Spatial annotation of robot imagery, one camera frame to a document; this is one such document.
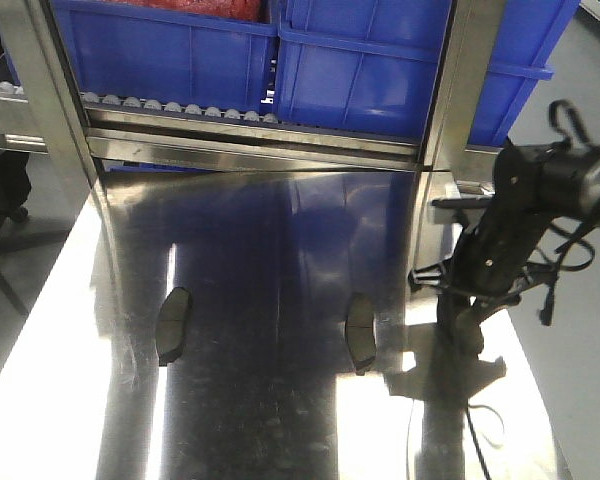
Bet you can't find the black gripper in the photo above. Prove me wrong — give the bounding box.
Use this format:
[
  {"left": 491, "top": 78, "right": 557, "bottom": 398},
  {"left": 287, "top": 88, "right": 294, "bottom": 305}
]
[{"left": 429, "top": 145, "right": 555, "bottom": 356}]

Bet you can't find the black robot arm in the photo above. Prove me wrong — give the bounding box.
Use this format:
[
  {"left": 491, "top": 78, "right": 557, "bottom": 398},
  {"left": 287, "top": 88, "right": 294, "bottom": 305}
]
[{"left": 409, "top": 140, "right": 600, "bottom": 356}]

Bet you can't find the centre right grey brake pad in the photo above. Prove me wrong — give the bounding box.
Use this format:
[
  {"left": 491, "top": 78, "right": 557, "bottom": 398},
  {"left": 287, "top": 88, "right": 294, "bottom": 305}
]
[{"left": 344, "top": 292, "right": 377, "bottom": 376}]

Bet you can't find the grey brake pad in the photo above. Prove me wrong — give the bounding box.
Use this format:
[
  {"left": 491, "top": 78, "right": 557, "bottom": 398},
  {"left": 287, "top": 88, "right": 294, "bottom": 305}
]
[
  {"left": 344, "top": 292, "right": 377, "bottom": 376},
  {"left": 155, "top": 287, "right": 192, "bottom": 367}
]

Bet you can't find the centre left grey brake pad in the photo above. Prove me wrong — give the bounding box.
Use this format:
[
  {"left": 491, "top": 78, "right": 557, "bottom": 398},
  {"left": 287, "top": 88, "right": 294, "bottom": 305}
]
[{"left": 155, "top": 287, "right": 192, "bottom": 367}]

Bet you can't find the white roller conveyor track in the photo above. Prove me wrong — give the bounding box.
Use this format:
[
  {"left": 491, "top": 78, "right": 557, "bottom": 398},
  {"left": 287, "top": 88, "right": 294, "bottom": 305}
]
[{"left": 80, "top": 91, "right": 280, "bottom": 124}]

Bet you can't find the right blue plastic crate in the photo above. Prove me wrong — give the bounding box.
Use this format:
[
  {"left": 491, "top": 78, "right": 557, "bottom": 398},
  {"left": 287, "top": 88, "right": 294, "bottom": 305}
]
[{"left": 274, "top": 1, "right": 579, "bottom": 147}]

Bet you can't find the blue plastic crate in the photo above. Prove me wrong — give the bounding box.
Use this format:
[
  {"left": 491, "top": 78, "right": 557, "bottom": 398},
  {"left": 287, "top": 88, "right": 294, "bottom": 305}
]
[
  {"left": 52, "top": 1, "right": 278, "bottom": 111},
  {"left": 274, "top": 1, "right": 579, "bottom": 147}
]

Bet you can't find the left blue plastic crate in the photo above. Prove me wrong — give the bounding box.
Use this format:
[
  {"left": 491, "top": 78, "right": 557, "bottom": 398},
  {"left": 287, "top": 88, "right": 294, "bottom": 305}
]
[{"left": 52, "top": 1, "right": 278, "bottom": 111}]

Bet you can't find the black office chair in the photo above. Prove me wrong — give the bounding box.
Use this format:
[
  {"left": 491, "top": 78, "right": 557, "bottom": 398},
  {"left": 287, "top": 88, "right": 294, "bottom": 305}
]
[{"left": 0, "top": 151, "right": 31, "bottom": 317}]

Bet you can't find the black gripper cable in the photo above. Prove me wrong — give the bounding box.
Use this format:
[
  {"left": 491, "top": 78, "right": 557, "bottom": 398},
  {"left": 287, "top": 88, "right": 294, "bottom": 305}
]
[{"left": 522, "top": 99, "right": 600, "bottom": 327}]

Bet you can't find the stainless steel rack frame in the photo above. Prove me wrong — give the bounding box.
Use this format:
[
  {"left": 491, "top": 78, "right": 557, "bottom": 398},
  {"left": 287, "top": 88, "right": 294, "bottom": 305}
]
[{"left": 0, "top": 1, "right": 505, "bottom": 212}]

